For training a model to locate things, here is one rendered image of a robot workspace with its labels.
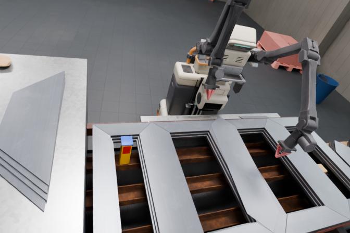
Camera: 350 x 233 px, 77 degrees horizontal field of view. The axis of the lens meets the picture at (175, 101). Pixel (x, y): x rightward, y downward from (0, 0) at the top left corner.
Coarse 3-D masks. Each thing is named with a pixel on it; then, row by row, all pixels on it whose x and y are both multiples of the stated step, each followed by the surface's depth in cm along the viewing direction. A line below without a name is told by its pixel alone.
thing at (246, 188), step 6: (246, 180) 116; (252, 180) 116; (258, 180) 117; (240, 186) 112; (246, 186) 113; (252, 186) 114; (258, 186) 115; (264, 186) 115; (240, 192) 109; (246, 192) 110; (252, 192) 111; (258, 192) 112; (264, 192) 112
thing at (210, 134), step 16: (144, 128) 128; (256, 128) 153; (288, 128) 164; (112, 144) 118; (272, 144) 147; (112, 160) 108; (144, 160) 111; (224, 160) 123; (288, 160) 137; (144, 176) 107; (336, 176) 140; (272, 192) 114; (336, 224) 109
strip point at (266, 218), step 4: (252, 212) 102; (256, 212) 103; (260, 212) 103; (264, 212) 104; (268, 212) 104; (272, 212) 105; (276, 212) 105; (252, 216) 101; (256, 216) 101; (260, 216) 102; (264, 216) 102; (268, 216) 103; (272, 216) 103; (276, 216) 103; (256, 220) 100; (260, 220) 100; (264, 220) 101; (268, 220) 101; (272, 220) 102; (276, 220) 102; (264, 224) 99; (268, 224) 100; (272, 224) 100; (268, 228) 98; (272, 228) 98
